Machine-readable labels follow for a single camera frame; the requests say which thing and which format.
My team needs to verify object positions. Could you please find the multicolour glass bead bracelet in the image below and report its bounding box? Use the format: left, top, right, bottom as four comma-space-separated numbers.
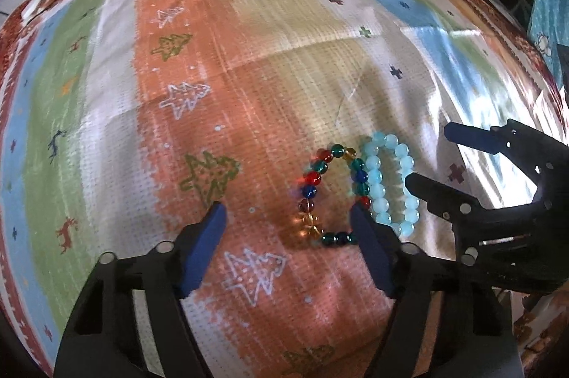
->
297, 143, 372, 248

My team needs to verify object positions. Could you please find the light blue bead bracelet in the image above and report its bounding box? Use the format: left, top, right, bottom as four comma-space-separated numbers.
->
358, 131, 422, 238

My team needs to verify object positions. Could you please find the teal patterned cloth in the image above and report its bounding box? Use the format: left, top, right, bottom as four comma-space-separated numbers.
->
527, 0, 568, 89

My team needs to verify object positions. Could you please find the striped colourful bed blanket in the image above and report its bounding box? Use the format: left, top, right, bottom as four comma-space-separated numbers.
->
0, 0, 557, 378

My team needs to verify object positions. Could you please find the white power strip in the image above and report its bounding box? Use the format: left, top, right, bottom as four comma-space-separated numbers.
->
20, 0, 42, 22

